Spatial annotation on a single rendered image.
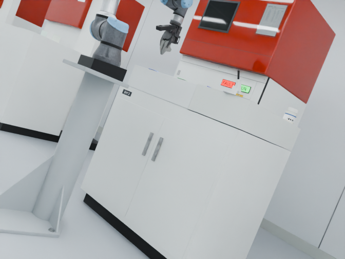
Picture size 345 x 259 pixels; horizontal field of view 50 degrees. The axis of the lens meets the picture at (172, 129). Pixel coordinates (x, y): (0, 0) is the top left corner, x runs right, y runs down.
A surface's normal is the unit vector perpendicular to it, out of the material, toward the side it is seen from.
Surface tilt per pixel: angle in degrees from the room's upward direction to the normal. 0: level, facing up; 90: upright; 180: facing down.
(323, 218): 90
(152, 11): 90
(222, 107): 90
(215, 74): 90
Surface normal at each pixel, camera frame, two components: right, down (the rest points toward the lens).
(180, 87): -0.63, -0.22
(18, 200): 0.55, 0.27
